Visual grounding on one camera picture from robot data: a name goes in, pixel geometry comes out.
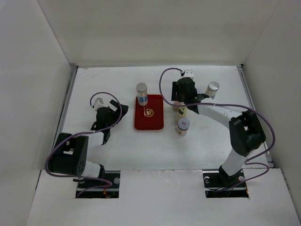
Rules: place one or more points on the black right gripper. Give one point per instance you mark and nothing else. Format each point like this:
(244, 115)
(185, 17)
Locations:
(176, 88)

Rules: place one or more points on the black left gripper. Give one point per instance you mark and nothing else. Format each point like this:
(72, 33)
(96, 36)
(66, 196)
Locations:
(116, 113)

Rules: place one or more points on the pink-lid spice jar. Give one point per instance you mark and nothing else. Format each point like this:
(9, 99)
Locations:
(176, 105)

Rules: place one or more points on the yellow-lid spice bottle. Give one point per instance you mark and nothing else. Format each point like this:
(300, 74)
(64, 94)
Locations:
(181, 113)

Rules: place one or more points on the tall silver-lid bottle blue label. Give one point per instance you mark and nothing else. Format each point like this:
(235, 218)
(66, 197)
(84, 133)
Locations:
(142, 95)

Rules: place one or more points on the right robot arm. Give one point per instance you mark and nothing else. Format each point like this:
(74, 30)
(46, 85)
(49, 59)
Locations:
(246, 133)

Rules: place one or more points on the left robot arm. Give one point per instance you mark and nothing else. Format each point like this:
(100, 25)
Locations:
(69, 156)

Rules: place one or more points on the red rectangular tray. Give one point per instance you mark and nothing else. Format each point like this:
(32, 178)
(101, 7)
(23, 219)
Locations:
(151, 116)

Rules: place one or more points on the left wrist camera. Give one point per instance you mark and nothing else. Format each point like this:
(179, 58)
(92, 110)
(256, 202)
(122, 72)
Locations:
(98, 103)

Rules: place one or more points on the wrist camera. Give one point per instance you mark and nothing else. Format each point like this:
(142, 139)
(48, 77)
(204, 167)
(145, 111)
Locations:
(98, 103)
(188, 73)

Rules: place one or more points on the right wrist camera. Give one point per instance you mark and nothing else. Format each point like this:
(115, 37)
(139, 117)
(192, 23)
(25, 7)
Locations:
(188, 73)

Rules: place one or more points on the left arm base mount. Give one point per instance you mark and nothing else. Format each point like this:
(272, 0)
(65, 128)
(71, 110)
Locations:
(89, 189)

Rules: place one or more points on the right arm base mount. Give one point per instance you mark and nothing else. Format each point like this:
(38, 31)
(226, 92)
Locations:
(215, 187)

